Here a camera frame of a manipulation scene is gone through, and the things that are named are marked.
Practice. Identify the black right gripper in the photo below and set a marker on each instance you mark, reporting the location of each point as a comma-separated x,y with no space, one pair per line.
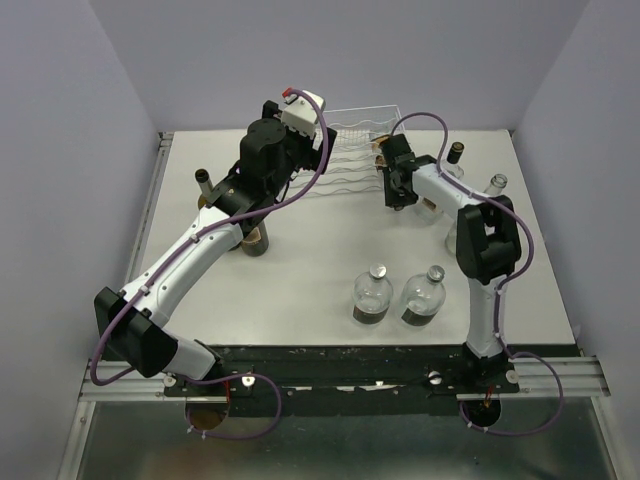
392,199

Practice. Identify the white wire wine rack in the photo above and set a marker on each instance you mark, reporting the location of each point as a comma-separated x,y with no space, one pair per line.
355,163

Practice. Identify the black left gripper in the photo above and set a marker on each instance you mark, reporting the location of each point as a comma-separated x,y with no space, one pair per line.
271,110

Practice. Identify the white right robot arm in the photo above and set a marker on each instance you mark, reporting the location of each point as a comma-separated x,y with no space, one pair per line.
487,245

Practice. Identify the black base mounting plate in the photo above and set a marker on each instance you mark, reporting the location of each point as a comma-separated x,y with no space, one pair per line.
315,381

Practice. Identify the aluminium rail frame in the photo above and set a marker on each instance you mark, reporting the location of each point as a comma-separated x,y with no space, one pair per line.
556,371

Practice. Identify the round clear bottle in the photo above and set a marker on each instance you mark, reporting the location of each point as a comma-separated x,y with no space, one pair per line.
372,295
422,297

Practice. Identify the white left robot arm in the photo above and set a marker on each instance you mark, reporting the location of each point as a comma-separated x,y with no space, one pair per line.
132,321

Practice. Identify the clear square bottle brown label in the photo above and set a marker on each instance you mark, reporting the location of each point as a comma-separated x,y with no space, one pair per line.
379,159

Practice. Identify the clear flask bottle black cap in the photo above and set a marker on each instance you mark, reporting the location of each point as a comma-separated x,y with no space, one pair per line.
435,186

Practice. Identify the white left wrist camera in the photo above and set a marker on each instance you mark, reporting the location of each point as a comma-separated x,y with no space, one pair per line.
298,115

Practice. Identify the green wine bottle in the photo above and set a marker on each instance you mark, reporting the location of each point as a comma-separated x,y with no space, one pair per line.
206,197

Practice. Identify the dark wine bottle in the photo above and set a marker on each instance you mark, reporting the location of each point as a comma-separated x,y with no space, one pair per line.
257,242

